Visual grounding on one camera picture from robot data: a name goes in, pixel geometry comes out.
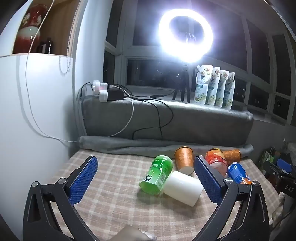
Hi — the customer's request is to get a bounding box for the black tripod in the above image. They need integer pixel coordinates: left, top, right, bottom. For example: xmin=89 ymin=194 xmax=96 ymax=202
xmin=172 ymin=62 xmax=191 ymax=104

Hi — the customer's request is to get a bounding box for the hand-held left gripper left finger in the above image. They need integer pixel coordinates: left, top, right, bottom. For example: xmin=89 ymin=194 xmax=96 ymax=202
xmin=22 ymin=155 xmax=99 ymax=241

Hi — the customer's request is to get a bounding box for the floral refill pouch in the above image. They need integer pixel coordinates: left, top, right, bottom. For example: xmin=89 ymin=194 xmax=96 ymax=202
xmin=205 ymin=67 xmax=221 ymax=107
xmin=215 ymin=70 xmax=230 ymax=108
xmin=221 ymin=72 xmax=236 ymax=110
xmin=194 ymin=65 xmax=213 ymax=105

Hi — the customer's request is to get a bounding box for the blue can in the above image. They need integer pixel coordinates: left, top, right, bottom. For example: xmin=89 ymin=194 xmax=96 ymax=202
xmin=227 ymin=163 xmax=252 ymax=185

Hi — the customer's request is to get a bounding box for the rolled grey blanket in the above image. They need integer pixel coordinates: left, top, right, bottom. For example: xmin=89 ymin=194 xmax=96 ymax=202
xmin=78 ymin=135 xmax=254 ymax=160

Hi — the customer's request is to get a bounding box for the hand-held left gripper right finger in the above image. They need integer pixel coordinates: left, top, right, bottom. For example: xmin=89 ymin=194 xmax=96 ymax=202
xmin=192 ymin=156 xmax=270 ymax=241

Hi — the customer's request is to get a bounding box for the white cable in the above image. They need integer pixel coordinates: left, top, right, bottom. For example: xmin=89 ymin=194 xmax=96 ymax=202
xmin=25 ymin=0 xmax=134 ymax=143

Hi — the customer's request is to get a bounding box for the plaid cloth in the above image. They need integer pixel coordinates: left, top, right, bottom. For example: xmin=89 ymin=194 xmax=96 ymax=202
xmin=49 ymin=148 xmax=279 ymax=241

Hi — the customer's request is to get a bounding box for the copper paper cup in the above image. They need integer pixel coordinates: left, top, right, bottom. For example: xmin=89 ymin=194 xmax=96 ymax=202
xmin=174 ymin=146 xmax=195 ymax=175
xmin=222 ymin=149 xmax=241 ymax=163

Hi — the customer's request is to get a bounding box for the green cardboard box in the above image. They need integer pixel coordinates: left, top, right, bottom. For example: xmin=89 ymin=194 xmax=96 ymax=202
xmin=261 ymin=147 xmax=281 ymax=171

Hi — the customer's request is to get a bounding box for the green can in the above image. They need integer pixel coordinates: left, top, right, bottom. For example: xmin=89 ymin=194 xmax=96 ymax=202
xmin=138 ymin=155 xmax=174 ymax=195

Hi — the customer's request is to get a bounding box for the white power strip with plugs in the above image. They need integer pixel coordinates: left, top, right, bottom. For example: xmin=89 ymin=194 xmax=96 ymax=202
xmin=92 ymin=80 xmax=109 ymax=103

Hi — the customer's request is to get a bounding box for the red orange printed cup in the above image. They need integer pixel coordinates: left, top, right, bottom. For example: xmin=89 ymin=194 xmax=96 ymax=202
xmin=204 ymin=148 xmax=228 ymax=178

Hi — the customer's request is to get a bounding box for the black power adapter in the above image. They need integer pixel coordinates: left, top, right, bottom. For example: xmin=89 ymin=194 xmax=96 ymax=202
xmin=108 ymin=89 xmax=125 ymax=101

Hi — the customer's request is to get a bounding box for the white cup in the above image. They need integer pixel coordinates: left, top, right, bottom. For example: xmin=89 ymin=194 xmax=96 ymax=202
xmin=163 ymin=171 xmax=204 ymax=207

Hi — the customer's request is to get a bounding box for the ring light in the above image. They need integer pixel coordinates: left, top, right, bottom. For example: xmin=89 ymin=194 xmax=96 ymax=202
xmin=158 ymin=8 xmax=214 ymax=63

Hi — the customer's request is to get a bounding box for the red white vase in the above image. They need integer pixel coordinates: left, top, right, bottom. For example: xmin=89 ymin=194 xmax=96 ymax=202
xmin=14 ymin=4 xmax=48 ymax=54

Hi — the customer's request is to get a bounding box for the black cable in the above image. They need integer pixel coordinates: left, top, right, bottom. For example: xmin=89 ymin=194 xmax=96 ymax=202
xmin=120 ymin=85 xmax=178 ymax=140

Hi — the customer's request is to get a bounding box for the window frame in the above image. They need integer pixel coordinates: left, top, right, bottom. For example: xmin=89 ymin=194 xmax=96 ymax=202
xmin=104 ymin=0 xmax=296 ymax=127

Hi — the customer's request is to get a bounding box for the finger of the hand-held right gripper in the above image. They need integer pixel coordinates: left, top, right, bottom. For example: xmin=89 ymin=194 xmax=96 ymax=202
xmin=264 ymin=159 xmax=293 ymax=176

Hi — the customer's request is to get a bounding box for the dark glass bottle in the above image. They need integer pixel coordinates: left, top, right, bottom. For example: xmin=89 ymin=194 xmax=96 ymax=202
xmin=36 ymin=37 xmax=53 ymax=54

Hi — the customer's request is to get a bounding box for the white bead cord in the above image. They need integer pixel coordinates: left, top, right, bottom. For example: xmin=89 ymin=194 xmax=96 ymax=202
xmin=58 ymin=0 xmax=82 ymax=75

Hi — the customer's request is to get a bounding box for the white cabinet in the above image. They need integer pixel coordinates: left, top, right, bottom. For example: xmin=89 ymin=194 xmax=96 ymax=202
xmin=0 ymin=0 xmax=109 ymax=241

